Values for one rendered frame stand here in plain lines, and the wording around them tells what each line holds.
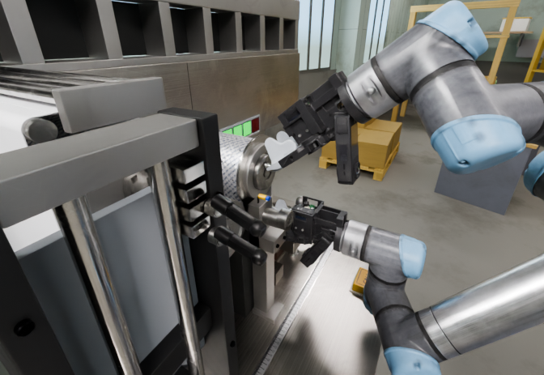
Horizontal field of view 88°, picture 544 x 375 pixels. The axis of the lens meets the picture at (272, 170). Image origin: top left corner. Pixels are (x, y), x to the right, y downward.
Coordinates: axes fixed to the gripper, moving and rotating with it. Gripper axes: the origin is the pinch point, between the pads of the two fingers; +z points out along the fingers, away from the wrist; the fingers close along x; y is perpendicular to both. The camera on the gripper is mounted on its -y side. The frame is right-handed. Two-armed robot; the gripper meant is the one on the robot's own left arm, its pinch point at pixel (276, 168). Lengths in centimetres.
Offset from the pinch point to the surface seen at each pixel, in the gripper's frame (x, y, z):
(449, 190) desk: -271, -130, 32
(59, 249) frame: 37.9, 4.7, -11.2
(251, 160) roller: 3.3, 3.8, 1.4
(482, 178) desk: -264, -126, 1
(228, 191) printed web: 5.3, 1.4, 9.0
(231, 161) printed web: 4.5, 5.8, 4.5
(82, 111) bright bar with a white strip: 30.8, 14.0, -9.8
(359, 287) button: -13.3, -37.7, 9.3
